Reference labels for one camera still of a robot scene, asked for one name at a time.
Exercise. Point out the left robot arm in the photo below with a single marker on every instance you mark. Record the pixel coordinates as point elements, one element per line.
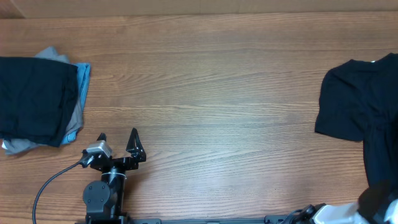
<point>104,198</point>

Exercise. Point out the folded grey garment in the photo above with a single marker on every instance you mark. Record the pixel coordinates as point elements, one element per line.
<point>43,130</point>

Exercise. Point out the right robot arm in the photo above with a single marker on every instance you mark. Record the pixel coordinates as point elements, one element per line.
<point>376,205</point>

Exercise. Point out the black t-shirt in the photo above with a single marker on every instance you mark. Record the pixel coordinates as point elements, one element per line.
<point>358,102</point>

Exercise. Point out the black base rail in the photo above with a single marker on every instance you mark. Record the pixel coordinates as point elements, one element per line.
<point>268,219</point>

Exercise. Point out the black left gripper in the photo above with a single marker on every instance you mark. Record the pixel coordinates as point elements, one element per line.
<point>138,155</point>

